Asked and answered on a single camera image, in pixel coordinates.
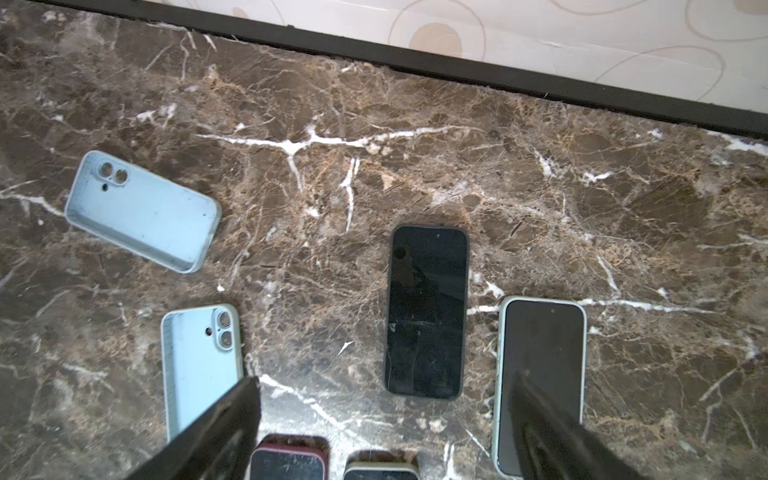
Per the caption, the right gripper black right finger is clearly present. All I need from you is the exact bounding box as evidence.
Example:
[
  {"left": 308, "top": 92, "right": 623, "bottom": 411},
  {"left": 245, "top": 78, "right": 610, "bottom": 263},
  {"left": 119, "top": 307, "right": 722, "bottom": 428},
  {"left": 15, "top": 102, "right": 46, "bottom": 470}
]
[{"left": 509, "top": 373, "right": 643, "bottom": 480}]

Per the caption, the black phone case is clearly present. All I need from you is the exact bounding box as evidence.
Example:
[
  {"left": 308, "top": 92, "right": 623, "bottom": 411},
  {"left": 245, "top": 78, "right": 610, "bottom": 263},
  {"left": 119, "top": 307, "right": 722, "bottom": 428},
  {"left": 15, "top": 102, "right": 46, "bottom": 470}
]
[{"left": 383, "top": 224, "right": 470, "bottom": 401}]

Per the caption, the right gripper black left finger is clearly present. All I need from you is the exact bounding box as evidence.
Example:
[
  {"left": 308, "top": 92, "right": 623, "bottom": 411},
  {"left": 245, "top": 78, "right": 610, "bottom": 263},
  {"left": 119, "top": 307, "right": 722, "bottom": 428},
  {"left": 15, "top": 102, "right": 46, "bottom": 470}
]
[{"left": 128, "top": 377, "right": 261, "bottom": 479}]

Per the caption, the light blue case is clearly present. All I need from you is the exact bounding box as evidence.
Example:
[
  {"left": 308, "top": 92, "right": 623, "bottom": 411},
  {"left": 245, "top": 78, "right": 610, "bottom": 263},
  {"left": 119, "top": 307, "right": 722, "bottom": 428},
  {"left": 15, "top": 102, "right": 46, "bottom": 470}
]
[
  {"left": 490, "top": 295, "right": 589, "bottom": 480},
  {"left": 64, "top": 150, "right": 222, "bottom": 274},
  {"left": 161, "top": 304, "right": 244, "bottom": 441}
]

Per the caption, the black phone front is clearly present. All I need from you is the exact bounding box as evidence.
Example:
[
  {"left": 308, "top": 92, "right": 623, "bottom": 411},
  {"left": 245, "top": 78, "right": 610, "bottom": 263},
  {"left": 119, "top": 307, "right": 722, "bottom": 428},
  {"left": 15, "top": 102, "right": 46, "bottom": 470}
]
[{"left": 387, "top": 227, "right": 467, "bottom": 397}]

